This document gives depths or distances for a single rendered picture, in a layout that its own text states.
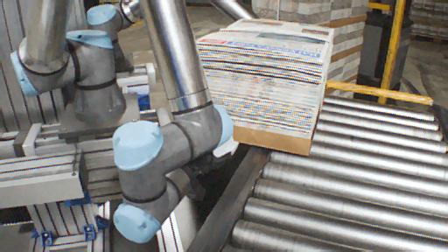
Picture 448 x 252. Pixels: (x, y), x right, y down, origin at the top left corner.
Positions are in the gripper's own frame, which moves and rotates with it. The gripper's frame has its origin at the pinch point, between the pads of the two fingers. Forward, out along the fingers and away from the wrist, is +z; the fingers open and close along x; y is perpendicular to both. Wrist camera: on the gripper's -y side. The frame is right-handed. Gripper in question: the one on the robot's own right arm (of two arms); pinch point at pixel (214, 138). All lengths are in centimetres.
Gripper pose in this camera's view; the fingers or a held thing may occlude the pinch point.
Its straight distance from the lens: 80.1
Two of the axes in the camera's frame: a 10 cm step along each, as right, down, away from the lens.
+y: 0.0, -8.8, -4.8
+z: 3.8, -4.5, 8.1
